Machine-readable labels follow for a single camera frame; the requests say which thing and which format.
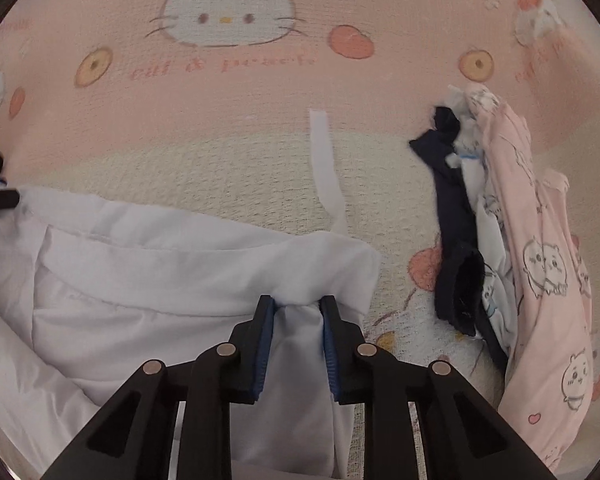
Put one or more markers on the navy garment under pajama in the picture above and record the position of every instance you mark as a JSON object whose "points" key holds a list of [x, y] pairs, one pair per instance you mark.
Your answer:
{"points": [[459, 283]]}

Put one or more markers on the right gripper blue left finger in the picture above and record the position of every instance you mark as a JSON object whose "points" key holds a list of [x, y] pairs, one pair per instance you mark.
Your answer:
{"points": [[232, 372]]}

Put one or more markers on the white shirt navy trim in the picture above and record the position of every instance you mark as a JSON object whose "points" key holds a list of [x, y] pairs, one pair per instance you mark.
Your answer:
{"points": [[90, 289]]}

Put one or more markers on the pink cream Hello Kitty blanket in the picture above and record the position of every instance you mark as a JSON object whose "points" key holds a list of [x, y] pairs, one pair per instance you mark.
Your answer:
{"points": [[204, 106]]}

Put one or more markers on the pink cartoon print pajama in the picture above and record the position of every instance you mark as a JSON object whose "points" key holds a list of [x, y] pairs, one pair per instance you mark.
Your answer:
{"points": [[549, 378]]}

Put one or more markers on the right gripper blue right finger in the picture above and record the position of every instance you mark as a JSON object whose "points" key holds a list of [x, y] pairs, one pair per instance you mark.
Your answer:
{"points": [[362, 373]]}

